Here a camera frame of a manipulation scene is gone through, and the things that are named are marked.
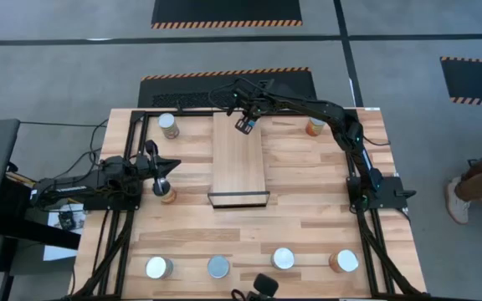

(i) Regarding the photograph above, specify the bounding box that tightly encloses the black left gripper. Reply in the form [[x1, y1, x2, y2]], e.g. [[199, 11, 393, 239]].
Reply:
[[134, 155, 182, 179]]

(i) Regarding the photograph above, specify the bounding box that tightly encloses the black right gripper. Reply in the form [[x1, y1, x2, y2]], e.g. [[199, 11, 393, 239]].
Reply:
[[231, 79, 275, 135]]

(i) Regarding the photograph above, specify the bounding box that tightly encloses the green beans label tin can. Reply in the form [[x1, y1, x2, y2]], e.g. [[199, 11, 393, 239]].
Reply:
[[159, 183, 178, 206], [328, 248, 360, 274]]

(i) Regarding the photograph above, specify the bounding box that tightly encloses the peaches label tin can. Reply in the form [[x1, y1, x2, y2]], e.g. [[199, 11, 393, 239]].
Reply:
[[206, 254, 231, 280], [157, 112, 181, 140]]

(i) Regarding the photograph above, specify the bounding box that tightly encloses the orange corn label tin can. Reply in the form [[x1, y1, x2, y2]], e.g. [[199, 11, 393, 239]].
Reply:
[[305, 116, 326, 138]]

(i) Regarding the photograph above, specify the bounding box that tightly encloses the cream green label tin can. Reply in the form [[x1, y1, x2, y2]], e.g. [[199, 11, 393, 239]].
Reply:
[[144, 255, 174, 280]]

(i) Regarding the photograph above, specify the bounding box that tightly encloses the blue tomato label tin can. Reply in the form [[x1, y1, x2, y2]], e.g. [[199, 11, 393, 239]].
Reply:
[[270, 247, 296, 271]]

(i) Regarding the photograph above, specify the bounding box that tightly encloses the black hazard striped floor mat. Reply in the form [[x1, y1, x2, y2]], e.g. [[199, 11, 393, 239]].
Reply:
[[151, 0, 304, 30], [137, 66, 318, 109], [439, 56, 482, 109]]

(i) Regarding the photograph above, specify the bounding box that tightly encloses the small black device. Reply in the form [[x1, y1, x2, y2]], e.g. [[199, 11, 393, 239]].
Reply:
[[58, 212, 77, 230]]

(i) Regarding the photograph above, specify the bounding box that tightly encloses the white paper sheet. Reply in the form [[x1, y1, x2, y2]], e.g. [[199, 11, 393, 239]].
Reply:
[[42, 203, 87, 263]]

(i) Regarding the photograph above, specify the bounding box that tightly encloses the black stand base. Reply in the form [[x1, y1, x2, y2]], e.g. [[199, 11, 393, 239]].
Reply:
[[0, 179, 83, 252]]

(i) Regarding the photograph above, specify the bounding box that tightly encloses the person's white shoe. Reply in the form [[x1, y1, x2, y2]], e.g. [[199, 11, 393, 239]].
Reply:
[[444, 176, 472, 226]]

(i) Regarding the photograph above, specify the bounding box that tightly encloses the black aluminium rail frame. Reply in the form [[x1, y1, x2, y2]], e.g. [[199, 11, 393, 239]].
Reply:
[[67, 107, 424, 301]]

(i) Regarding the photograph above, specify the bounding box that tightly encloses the black floor cable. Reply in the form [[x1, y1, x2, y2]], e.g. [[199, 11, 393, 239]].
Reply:
[[18, 119, 110, 176]]

